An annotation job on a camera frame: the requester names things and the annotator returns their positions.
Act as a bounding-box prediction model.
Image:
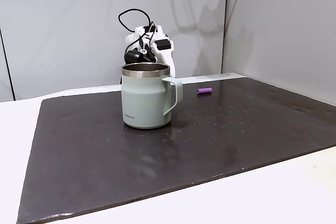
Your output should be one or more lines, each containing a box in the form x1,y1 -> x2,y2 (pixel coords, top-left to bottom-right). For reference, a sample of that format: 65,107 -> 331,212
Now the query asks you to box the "pale green steel mug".
121,62 -> 184,131

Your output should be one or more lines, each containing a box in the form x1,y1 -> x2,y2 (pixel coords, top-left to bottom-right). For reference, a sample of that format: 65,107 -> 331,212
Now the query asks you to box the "dark grey table mat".
16,76 -> 336,224

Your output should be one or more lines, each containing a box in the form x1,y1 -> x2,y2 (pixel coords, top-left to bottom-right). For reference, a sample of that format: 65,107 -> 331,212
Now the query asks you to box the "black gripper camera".
125,50 -> 144,64

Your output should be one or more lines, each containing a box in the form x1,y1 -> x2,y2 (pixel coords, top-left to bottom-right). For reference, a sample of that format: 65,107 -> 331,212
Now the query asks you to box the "black camera cable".
118,8 -> 156,55

